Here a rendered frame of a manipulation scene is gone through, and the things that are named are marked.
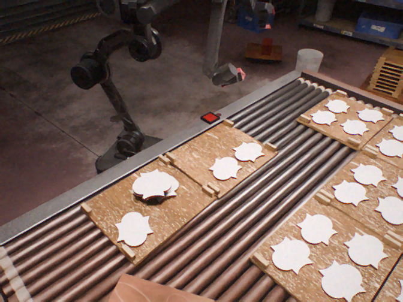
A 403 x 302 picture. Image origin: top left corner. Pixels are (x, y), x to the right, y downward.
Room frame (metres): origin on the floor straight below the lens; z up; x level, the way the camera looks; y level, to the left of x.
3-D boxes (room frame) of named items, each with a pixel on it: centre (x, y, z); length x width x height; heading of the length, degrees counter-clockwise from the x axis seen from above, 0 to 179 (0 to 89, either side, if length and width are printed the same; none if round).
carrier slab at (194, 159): (1.12, -0.10, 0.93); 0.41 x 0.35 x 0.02; 135
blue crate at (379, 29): (5.05, -2.77, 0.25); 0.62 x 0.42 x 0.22; 58
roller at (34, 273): (1.15, -0.09, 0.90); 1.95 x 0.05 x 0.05; 134
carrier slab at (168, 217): (0.83, 0.20, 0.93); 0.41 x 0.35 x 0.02; 137
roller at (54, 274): (1.12, -0.12, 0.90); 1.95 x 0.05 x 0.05; 134
